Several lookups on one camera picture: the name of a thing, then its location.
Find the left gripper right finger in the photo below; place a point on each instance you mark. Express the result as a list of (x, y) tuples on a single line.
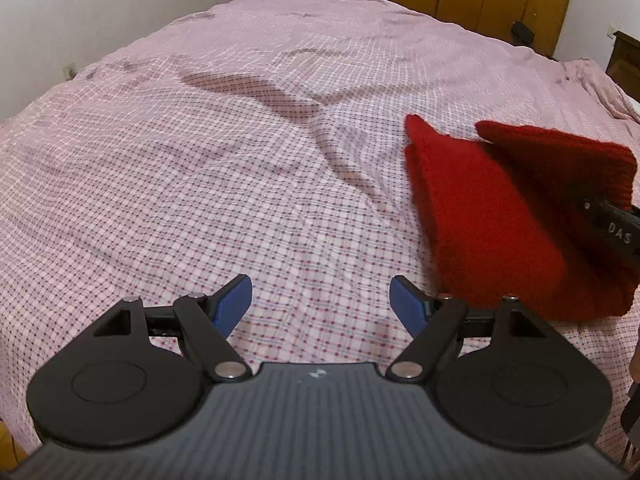
[(504, 377)]

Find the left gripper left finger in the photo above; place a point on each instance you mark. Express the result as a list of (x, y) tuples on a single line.
[(138, 372)]

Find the red knitted sweater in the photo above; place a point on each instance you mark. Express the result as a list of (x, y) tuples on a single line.
[(504, 213)]

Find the wooden headboard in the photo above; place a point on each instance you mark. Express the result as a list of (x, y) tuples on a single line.
[(624, 64)]

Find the small black bag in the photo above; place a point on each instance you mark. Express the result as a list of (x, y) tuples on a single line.
[(522, 35)]

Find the pink checked bed sheet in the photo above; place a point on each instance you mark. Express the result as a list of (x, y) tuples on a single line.
[(263, 137)]

